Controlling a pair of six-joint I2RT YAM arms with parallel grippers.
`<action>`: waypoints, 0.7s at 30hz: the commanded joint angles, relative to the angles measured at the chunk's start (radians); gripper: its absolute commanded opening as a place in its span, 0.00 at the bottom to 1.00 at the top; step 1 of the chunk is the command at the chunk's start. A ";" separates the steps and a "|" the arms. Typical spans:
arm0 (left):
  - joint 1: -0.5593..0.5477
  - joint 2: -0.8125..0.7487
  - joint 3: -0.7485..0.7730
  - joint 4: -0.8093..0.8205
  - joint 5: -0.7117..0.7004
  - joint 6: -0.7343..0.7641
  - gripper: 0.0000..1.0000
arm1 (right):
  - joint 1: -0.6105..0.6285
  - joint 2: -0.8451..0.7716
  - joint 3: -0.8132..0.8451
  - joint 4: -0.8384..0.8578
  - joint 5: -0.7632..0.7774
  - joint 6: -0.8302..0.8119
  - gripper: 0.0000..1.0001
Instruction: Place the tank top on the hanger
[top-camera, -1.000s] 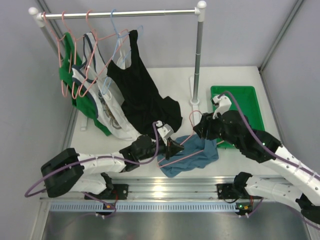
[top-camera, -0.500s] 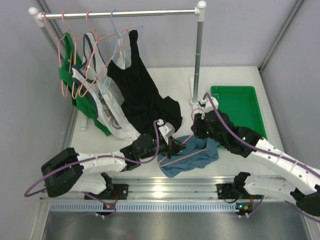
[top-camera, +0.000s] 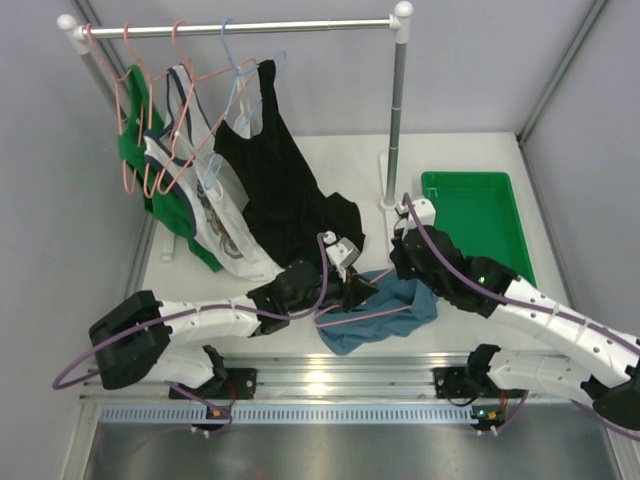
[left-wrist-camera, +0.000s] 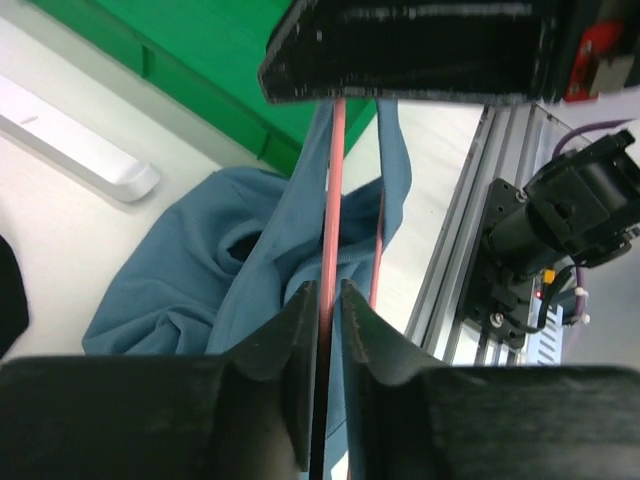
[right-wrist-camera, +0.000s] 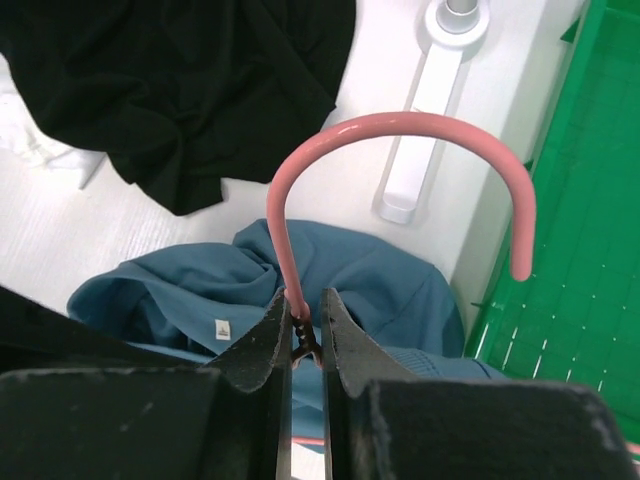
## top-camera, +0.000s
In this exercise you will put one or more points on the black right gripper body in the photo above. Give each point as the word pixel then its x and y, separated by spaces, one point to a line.
pixel 406 269

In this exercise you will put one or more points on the green tank top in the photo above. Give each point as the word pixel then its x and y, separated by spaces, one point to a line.
pixel 174 209

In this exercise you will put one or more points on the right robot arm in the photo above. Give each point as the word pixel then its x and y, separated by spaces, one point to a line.
pixel 597 366

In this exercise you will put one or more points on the black tank top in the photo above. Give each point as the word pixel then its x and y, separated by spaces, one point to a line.
pixel 285 209

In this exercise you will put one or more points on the blue wire hanger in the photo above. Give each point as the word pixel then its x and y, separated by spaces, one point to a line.
pixel 242 77

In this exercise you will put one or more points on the aluminium rail base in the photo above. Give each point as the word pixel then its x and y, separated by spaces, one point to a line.
pixel 312 378

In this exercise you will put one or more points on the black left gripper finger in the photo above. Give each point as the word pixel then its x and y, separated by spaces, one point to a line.
pixel 363 303
pixel 363 286

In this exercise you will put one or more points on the white printed tank top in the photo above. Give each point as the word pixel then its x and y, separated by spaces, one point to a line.
pixel 184 147

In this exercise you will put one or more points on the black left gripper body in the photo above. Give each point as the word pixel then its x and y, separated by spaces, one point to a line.
pixel 347 291

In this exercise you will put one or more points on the perforated cable duct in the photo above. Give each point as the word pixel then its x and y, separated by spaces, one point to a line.
pixel 298 414

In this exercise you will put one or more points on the blue tank top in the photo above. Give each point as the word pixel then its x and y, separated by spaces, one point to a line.
pixel 345 340

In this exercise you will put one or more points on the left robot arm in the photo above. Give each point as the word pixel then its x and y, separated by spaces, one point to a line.
pixel 144 339

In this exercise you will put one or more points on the white garment rack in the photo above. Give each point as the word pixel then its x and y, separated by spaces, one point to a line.
pixel 399 22

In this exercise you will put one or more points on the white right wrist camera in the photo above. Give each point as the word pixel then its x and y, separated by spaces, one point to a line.
pixel 424 210

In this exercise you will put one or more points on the green plastic tray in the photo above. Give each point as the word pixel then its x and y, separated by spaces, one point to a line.
pixel 478 210

